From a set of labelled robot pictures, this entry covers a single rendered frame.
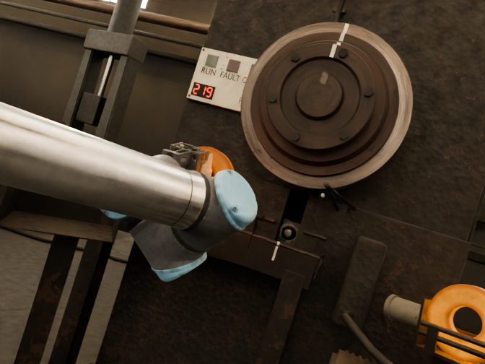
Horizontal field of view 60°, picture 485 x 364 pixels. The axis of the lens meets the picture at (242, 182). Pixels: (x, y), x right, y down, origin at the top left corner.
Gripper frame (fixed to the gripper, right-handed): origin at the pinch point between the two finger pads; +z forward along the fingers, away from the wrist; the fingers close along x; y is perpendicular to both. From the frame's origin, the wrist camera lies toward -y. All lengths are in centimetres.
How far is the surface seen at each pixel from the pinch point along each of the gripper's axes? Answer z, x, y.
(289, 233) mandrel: 26.0, -19.8, -18.4
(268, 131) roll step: 19.2, -7.9, 10.8
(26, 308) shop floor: 39, 89, -100
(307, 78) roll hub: 18.1, -15.1, 26.8
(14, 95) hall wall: 608, 732, -150
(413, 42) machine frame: 49, -37, 44
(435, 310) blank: 1, -59, -14
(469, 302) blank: -1, -64, -9
